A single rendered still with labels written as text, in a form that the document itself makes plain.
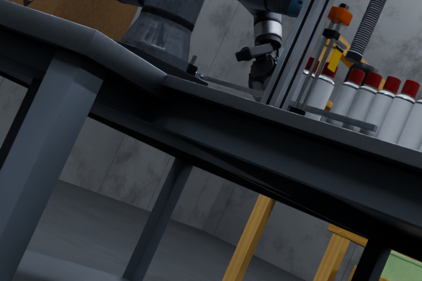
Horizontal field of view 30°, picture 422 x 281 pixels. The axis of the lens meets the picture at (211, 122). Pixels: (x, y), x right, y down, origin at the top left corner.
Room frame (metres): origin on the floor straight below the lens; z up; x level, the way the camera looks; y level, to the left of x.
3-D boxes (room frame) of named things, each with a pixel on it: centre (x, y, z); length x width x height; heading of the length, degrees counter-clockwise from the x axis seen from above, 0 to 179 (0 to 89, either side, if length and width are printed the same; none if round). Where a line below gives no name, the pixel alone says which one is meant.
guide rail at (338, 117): (2.09, 0.04, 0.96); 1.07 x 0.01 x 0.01; 45
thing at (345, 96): (1.83, -0.27, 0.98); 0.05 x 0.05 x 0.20
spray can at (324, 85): (1.89, -0.21, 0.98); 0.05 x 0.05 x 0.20
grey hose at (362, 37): (1.72, -0.23, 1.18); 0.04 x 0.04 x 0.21
